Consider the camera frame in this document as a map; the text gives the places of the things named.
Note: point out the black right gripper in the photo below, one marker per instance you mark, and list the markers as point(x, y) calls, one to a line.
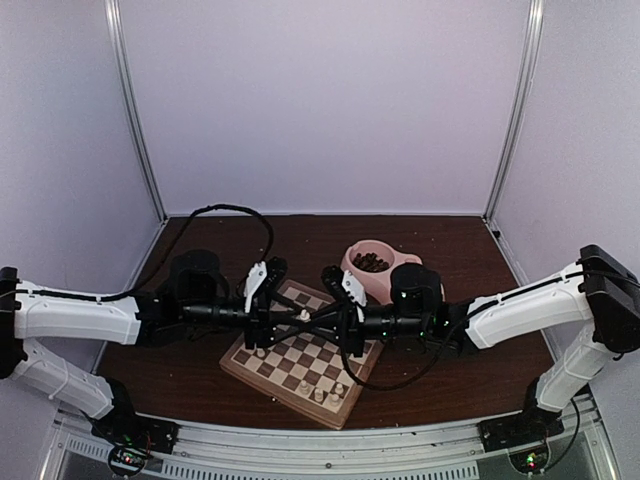
point(347, 315)

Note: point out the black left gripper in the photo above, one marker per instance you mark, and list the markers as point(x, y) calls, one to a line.
point(261, 331)

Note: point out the white bishop piece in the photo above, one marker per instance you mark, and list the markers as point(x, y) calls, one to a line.
point(304, 388)

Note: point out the pink double bowl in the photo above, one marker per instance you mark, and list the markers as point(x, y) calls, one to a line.
point(376, 285)

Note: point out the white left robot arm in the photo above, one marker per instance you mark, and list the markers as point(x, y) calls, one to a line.
point(194, 295)

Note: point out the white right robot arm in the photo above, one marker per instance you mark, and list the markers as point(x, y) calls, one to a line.
point(596, 290)

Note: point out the wooden chess board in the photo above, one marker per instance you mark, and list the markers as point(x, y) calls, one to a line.
point(304, 357)

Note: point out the dark chess pieces pile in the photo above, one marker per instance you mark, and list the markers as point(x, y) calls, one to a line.
point(370, 263)

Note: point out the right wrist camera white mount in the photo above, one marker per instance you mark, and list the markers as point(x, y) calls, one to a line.
point(343, 286)

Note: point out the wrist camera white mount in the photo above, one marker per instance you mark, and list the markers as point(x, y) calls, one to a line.
point(343, 286)
point(263, 277)

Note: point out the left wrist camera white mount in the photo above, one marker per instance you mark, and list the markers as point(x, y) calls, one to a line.
point(263, 277)

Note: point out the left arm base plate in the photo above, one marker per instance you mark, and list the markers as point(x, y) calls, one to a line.
point(144, 433)

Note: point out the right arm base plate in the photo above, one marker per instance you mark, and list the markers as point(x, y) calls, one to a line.
point(511, 431)

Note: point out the front aluminium rail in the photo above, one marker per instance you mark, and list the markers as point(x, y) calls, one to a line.
point(450, 450)

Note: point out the left aluminium frame post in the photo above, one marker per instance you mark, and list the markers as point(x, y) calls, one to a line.
point(116, 33)

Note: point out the aluminium frame post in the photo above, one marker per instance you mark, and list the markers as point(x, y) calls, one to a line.
point(527, 69)
point(116, 33)

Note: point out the right aluminium frame post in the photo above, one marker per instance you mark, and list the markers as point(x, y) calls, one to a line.
point(527, 69)

